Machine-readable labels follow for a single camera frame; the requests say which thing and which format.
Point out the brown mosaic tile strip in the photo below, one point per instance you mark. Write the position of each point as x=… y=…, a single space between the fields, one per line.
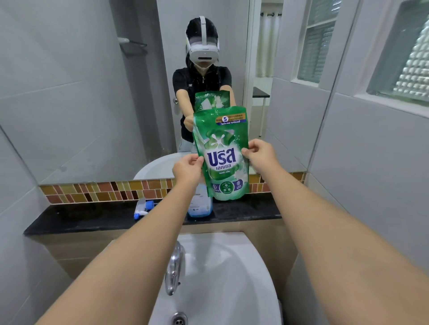
x=100 y=192

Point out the black stone ledge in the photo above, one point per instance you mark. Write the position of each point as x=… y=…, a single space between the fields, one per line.
x=83 y=219

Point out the person's right forearm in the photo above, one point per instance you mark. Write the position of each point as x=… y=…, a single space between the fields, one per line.
x=352 y=261

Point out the white ceramic sink basin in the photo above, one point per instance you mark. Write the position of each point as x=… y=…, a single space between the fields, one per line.
x=228 y=288

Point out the chrome faucet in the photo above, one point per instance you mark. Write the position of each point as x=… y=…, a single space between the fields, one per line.
x=174 y=268

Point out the chrome sink drain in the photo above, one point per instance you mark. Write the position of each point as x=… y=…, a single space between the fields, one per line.
x=179 y=318

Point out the person's right hand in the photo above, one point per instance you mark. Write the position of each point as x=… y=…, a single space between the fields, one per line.
x=264 y=157

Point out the green detergent refill pouch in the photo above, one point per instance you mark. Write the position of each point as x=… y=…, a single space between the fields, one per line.
x=221 y=160

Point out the wall mirror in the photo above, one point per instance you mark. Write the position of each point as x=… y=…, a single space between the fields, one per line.
x=83 y=100

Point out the person's left forearm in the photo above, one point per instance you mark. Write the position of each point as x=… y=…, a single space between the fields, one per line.
x=127 y=268

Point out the clear hand soap bottle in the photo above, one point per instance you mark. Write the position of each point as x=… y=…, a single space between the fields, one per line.
x=199 y=209

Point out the person's left hand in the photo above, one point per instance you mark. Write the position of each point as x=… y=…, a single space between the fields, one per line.
x=187 y=170

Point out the glass block window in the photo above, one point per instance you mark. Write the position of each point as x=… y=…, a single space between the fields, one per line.
x=409 y=73

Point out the white blue spray trigger head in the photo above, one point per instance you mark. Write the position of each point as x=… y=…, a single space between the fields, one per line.
x=140 y=211

